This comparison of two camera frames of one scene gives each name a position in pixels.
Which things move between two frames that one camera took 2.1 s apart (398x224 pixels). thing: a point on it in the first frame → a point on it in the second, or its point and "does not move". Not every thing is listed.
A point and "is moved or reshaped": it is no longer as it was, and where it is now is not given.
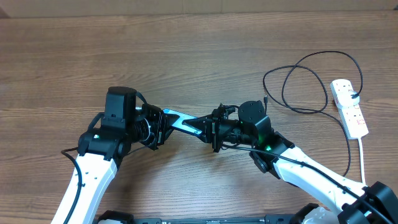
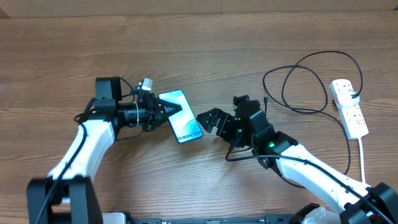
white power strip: x=352 y=118 does not move
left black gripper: x=161 y=121 → x=150 y=101
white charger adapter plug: x=346 y=101 does not move
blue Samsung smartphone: x=182 y=117 is moved or reshaped
